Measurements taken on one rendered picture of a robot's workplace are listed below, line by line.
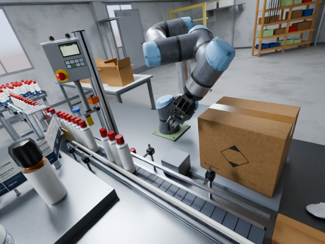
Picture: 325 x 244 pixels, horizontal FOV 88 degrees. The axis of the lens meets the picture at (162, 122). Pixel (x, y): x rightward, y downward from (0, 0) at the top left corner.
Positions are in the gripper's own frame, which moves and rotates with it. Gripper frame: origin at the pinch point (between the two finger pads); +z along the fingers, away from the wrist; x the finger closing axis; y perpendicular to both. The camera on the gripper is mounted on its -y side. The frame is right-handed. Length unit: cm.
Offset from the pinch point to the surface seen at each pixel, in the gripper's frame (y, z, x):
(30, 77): -127, 305, -362
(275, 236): 15, -2, 48
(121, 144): 14.8, 14.8, -11.8
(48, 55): 7, 8, -64
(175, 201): 22.1, 8.9, 17.9
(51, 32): -223, 232, -401
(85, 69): -3, 10, -51
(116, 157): 15.7, 25.4, -11.7
